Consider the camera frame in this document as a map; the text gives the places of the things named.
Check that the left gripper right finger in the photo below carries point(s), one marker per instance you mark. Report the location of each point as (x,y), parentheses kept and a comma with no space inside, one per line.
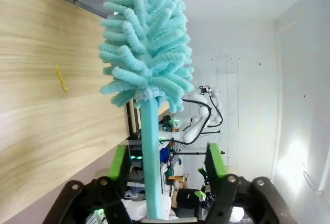
(239,203)

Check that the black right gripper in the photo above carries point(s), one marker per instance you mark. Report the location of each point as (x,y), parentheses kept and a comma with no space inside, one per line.
(209,193)

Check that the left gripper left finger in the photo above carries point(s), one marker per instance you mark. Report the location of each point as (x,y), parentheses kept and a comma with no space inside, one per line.
(90,203)

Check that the teal microfiber duster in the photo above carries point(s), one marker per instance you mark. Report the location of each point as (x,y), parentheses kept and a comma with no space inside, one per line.
(149,41)

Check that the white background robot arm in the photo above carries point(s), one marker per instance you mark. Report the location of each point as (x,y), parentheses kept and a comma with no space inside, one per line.
(196,128)

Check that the black tripod pole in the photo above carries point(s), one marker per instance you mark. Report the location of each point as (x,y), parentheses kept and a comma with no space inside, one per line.
(190,153)

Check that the yellow paper scrap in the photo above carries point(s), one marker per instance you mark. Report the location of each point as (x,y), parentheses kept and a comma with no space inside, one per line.
(62,79)

